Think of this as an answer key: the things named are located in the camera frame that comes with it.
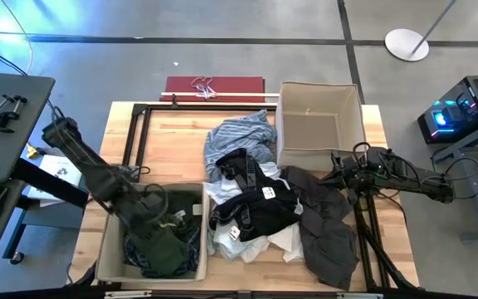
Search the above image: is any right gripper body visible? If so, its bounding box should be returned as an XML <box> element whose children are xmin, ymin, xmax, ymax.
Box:
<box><xmin>331</xmin><ymin>150</ymin><xmax>373</xmax><ymax>206</ymax></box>

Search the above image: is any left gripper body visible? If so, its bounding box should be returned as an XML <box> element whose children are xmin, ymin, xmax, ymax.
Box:
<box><xmin>129</xmin><ymin>193</ymin><xmax>170</xmax><ymax>241</ymax></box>

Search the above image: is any dark green garment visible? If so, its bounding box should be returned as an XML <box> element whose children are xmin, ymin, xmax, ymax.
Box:
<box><xmin>129</xmin><ymin>190</ymin><xmax>203</xmax><ymax>278</ymax></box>

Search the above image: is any beige fabric bin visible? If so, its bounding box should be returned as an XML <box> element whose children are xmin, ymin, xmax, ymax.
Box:
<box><xmin>93</xmin><ymin>182</ymin><xmax>211</xmax><ymax>283</ymax></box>
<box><xmin>275</xmin><ymin>81</ymin><xmax>367</xmax><ymax>172</ymax></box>

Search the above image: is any blue plaid shirt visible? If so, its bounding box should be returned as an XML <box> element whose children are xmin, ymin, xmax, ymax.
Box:
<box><xmin>123</xmin><ymin>226</ymin><xmax>202</xmax><ymax>279</ymax></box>

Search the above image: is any dark grey garment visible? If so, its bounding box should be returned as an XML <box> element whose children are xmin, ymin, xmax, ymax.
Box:
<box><xmin>280</xmin><ymin>165</ymin><xmax>359</xmax><ymax>291</ymax></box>

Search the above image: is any white garment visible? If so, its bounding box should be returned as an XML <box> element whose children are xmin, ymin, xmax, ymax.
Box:
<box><xmin>203</xmin><ymin>160</ymin><xmax>306</xmax><ymax>263</ymax></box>

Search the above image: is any black garment with logo strap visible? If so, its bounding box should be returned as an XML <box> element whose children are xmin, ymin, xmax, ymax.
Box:
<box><xmin>208</xmin><ymin>148</ymin><xmax>302</xmax><ymax>243</ymax></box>

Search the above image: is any pale grey-white garment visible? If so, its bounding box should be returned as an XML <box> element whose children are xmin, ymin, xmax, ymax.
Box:
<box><xmin>205</xmin><ymin>223</ymin><xmax>251</xmax><ymax>262</ymax></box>

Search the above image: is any blue striped shirt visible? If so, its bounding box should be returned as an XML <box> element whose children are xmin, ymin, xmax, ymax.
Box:
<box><xmin>203</xmin><ymin>110</ymin><xmax>277</xmax><ymax>184</ymax></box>

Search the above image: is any white paper box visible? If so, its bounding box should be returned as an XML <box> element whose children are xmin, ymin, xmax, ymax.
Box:
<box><xmin>27</xmin><ymin>154</ymin><xmax>86</xmax><ymax>208</ymax></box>

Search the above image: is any thin wooden stick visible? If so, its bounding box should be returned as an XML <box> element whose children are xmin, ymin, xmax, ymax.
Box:
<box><xmin>160</xmin><ymin>91</ymin><xmax>280</xmax><ymax>99</ymax></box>

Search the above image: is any computer tower with coloured lights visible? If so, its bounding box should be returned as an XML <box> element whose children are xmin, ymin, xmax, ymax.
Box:
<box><xmin>417</xmin><ymin>74</ymin><xmax>478</xmax><ymax>145</ymax></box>

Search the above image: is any dark red board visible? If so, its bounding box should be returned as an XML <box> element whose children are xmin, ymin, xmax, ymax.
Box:
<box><xmin>159</xmin><ymin>76</ymin><xmax>266</xmax><ymax>104</ymax></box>

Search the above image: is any white round stand base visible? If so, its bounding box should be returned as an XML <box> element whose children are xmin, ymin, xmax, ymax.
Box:
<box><xmin>383</xmin><ymin>0</ymin><xmax>459</xmax><ymax>62</ymax></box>

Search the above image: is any grey desk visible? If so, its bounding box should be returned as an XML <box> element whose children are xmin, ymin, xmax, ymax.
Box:
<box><xmin>0</xmin><ymin>73</ymin><xmax>90</xmax><ymax>286</ymax></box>

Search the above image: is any black clamp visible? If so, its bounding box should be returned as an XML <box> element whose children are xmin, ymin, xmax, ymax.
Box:
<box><xmin>0</xmin><ymin>94</ymin><xmax>28</xmax><ymax>134</ymax></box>

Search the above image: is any black metal frame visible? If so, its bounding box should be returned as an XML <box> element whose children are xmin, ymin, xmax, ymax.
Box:
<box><xmin>71</xmin><ymin>102</ymin><xmax>421</xmax><ymax>299</ymax></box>

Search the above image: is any silver bracket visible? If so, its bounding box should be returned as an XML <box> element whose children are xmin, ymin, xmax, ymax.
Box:
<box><xmin>336</xmin><ymin>292</ymin><xmax>383</xmax><ymax>299</ymax></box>
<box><xmin>104</xmin><ymin>290</ymin><xmax>153</xmax><ymax>299</ymax></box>

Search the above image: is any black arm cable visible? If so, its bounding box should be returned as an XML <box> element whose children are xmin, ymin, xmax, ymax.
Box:
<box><xmin>429</xmin><ymin>155</ymin><xmax>478</xmax><ymax>201</ymax></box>

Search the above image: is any white cord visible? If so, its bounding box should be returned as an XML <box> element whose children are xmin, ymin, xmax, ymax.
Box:
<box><xmin>189</xmin><ymin>76</ymin><xmax>219</xmax><ymax>100</ymax></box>

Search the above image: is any white cable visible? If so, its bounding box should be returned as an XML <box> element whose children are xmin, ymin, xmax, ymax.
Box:
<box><xmin>0</xmin><ymin>0</ymin><xmax>34</xmax><ymax>76</ymax></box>

